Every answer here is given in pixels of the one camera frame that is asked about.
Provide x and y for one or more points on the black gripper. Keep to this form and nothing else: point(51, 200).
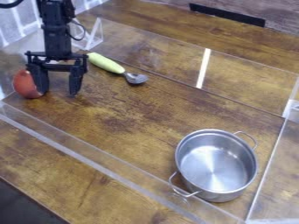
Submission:
point(39, 64)

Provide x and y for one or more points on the red white-spotted toy mushroom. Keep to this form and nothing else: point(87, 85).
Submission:
point(25, 86)

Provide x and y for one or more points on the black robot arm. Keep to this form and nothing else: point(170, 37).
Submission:
point(58, 14)

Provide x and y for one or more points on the silver metal pot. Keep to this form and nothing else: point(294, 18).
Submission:
point(217, 165)

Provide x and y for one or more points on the black strip on table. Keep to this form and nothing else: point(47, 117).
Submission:
point(229, 15)

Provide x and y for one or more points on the yellow-handled metal spoon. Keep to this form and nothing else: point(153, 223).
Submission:
point(111, 66)

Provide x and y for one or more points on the clear acrylic enclosure wall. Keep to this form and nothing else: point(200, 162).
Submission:
point(93, 155)

